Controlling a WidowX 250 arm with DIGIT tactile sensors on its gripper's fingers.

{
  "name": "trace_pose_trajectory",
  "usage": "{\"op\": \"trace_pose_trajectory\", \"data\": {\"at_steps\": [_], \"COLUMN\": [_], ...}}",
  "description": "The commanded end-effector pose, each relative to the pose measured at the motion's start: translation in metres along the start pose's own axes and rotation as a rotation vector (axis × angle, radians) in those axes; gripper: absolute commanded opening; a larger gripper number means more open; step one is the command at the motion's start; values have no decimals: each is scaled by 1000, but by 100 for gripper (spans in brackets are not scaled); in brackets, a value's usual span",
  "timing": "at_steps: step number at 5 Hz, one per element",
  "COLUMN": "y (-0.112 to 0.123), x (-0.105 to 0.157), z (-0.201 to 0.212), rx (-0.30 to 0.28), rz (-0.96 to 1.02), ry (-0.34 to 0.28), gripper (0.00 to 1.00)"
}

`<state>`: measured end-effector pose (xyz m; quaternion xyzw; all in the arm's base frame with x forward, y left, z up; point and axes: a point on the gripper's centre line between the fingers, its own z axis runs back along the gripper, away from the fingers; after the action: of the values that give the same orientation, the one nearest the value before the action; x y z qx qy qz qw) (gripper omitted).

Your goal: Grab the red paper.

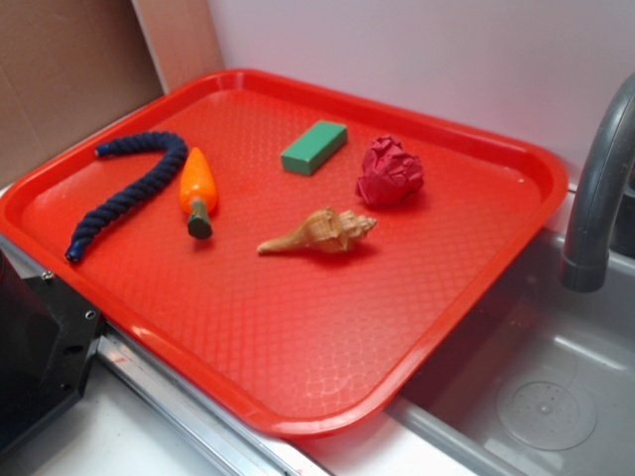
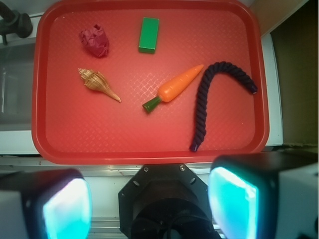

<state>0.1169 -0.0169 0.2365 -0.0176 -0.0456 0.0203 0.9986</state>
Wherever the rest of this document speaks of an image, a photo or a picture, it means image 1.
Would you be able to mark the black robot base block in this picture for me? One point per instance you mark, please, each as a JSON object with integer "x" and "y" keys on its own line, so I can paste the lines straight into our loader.
{"x": 49, "y": 335}

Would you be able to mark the tan conch seashell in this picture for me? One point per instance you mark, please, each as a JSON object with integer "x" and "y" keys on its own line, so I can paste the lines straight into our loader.
{"x": 324, "y": 231}

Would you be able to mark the red plastic tray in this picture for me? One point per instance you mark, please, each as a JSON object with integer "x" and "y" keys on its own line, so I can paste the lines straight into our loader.
{"x": 296, "y": 344}

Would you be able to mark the green rectangular block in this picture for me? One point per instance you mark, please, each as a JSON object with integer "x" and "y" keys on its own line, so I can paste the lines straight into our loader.
{"x": 314, "y": 147}

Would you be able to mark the crumpled red paper ball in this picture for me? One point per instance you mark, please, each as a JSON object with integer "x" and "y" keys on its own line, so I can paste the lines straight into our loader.
{"x": 390, "y": 175}

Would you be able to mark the orange toy carrot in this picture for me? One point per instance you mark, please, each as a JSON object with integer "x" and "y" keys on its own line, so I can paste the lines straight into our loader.
{"x": 198, "y": 194}

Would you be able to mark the grey sink faucet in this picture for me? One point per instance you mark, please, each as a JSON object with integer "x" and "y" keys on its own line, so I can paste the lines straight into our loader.
{"x": 602, "y": 213}

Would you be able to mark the grey toy sink basin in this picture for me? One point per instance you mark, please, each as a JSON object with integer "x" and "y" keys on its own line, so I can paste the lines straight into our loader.
{"x": 536, "y": 380}

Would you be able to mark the brown cardboard panel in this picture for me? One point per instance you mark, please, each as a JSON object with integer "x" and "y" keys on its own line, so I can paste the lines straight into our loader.
{"x": 69, "y": 68}

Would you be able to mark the silver metal rail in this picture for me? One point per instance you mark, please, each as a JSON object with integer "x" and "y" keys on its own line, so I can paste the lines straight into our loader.
{"x": 139, "y": 418}

